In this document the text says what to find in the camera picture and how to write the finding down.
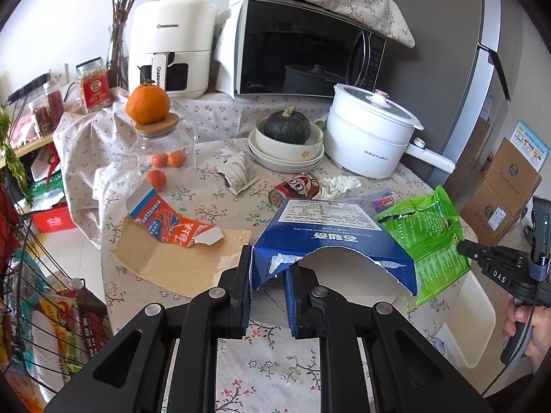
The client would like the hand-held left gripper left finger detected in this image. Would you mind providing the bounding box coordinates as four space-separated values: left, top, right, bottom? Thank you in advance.
43 244 254 413

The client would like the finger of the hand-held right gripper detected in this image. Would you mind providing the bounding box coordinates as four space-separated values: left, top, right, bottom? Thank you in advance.
456 240 534 268

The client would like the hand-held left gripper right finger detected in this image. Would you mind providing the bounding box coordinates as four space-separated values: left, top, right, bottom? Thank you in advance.
283 264 493 413

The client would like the green snack bag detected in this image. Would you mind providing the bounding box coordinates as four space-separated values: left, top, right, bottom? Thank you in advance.
374 185 472 316

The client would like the white plastic bin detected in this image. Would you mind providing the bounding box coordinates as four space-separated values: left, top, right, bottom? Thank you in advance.
435 282 498 369

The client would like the blue biscuit box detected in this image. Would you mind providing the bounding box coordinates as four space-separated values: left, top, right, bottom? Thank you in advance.
252 198 421 309

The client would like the person's right hand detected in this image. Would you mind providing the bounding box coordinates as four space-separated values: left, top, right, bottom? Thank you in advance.
503 299 551 360

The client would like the brown cardboard sheet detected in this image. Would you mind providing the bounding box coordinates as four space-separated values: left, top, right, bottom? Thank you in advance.
113 217 253 299

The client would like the orange and white carton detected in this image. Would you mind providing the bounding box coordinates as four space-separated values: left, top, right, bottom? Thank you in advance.
125 181 225 250

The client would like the clear plastic wrapper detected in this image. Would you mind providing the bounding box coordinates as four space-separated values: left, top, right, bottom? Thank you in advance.
344 189 399 215

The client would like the red drink can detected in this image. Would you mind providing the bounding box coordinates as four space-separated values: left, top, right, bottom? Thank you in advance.
269 172 322 208

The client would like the blue and white box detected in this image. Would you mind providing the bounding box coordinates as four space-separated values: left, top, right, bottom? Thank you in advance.
510 120 551 171

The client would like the crumpled white tissue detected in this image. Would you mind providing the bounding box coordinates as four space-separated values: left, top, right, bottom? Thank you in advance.
321 176 363 199

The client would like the crumpled white wrapper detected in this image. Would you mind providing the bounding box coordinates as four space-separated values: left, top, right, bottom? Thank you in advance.
215 155 261 194

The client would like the stack of white plates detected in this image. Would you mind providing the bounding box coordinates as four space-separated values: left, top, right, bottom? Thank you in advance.
247 135 326 172

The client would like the white bowl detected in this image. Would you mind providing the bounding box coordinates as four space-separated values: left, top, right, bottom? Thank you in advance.
254 116 325 161

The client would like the white electric pot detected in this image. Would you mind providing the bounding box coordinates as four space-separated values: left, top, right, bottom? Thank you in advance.
324 83 456 180

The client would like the glass jar with wooden lid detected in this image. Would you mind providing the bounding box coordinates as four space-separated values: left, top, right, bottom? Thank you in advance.
130 113 200 169

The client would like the dark green pumpkin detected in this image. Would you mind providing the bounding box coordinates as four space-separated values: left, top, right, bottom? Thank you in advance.
263 107 312 145

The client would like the clear glass cup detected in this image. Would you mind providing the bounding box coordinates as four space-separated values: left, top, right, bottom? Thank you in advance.
114 152 141 173

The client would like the grey refrigerator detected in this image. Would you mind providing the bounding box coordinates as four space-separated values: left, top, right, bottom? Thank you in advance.
371 0 514 191

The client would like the red box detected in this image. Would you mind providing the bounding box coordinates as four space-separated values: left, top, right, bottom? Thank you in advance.
32 204 81 235

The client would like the large orange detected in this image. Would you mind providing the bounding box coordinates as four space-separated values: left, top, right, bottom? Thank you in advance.
126 81 170 125

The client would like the red bag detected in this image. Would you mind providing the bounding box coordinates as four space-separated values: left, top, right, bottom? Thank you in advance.
0 189 20 260

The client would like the black microwave oven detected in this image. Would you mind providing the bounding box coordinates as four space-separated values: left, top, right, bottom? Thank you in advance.
215 0 387 99

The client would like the red label jar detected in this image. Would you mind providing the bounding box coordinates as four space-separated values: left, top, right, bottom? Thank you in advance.
76 57 112 115

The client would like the green leafy plant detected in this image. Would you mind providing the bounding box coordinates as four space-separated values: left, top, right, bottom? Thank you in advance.
0 105 33 205

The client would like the jar of dried red food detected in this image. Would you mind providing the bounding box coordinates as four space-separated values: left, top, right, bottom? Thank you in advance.
42 80 66 121

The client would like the glass vase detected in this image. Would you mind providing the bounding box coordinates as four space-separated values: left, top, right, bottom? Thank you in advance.
107 23 130 89

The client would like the white air fryer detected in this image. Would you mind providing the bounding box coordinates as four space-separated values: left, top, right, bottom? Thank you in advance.
128 0 218 100

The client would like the black power strip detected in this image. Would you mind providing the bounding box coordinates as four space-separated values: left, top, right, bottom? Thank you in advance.
6 73 48 102

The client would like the black wire rack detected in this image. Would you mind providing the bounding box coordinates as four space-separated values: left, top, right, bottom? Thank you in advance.
0 172 118 399

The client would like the white wall outlet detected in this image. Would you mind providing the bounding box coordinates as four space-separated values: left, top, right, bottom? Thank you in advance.
49 64 70 87

